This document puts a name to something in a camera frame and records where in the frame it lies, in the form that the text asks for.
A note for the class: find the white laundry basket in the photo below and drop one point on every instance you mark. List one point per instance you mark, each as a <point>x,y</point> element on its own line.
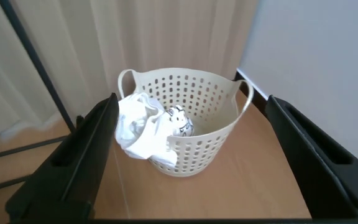
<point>204,93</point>

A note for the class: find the black clothes rack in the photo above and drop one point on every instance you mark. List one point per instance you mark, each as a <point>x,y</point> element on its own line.
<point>36,59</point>

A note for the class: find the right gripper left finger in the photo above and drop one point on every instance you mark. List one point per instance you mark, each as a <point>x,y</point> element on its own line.
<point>73,174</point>

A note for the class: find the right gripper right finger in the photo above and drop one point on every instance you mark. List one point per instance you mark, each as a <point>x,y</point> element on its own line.
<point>322,174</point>

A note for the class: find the white garment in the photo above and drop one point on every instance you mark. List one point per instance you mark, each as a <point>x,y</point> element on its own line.
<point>145,130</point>

